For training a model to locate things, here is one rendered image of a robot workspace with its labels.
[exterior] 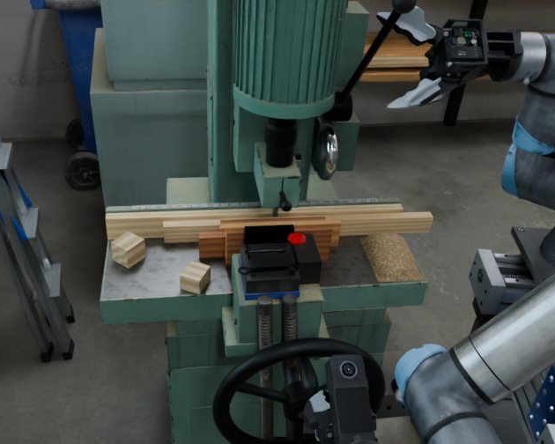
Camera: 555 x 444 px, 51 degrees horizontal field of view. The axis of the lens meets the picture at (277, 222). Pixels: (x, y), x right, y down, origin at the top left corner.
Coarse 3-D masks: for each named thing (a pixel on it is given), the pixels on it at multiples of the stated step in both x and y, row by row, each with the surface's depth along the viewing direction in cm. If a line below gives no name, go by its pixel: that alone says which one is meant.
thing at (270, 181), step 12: (264, 144) 114; (264, 156) 110; (264, 168) 106; (276, 168) 107; (288, 168) 107; (264, 180) 104; (276, 180) 105; (288, 180) 105; (300, 180) 105; (264, 192) 106; (276, 192) 106; (288, 192) 106; (264, 204) 107; (276, 204) 108
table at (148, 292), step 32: (160, 256) 110; (192, 256) 111; (352, 256) 114; (128, 288) 102; (160, 288) 103; (224, 288) 104; (352, 288) 107; (384, 288) 108; (416, 288) 110; (128, 320) 103; (160, 320) 104; (224, 320) 102
